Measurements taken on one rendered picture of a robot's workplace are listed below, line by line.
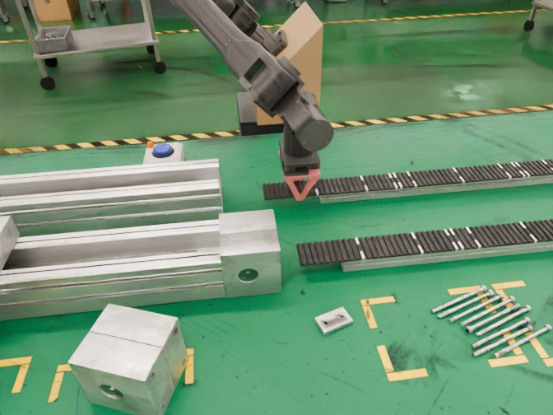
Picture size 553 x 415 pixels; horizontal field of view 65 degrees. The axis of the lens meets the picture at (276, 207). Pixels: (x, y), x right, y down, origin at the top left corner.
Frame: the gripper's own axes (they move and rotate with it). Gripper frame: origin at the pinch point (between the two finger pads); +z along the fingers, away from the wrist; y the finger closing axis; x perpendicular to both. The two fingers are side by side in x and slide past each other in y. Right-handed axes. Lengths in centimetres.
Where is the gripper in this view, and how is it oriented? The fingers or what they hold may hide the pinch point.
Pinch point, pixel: (298, 188)
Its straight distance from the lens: 87.1
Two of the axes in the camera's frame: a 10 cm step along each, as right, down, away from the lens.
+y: 1.1, 6.1, -7.8
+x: 9.9, -0.8, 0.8
